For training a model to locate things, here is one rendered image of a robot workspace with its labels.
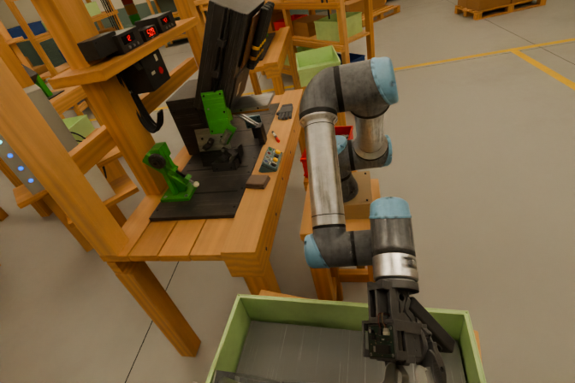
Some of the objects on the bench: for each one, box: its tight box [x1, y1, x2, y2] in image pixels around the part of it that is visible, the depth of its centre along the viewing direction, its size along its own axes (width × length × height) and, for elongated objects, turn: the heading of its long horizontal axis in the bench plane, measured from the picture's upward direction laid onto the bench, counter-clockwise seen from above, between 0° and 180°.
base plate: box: [149, 103, 280, 221], centre depth 184 cm, size 42×110×2 cm, turn 7°
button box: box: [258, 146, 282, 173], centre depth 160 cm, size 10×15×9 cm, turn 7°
